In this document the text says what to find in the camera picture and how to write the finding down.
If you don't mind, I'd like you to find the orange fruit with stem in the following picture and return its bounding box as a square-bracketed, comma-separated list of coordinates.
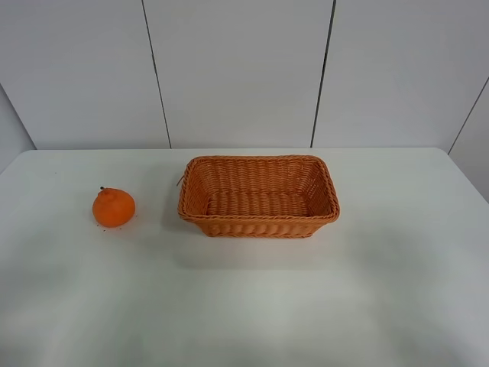
[92, 187, 136, 228]

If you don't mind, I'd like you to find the orange woven wicker basket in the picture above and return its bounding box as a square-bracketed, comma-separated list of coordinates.
[177, 155, 340, 239]

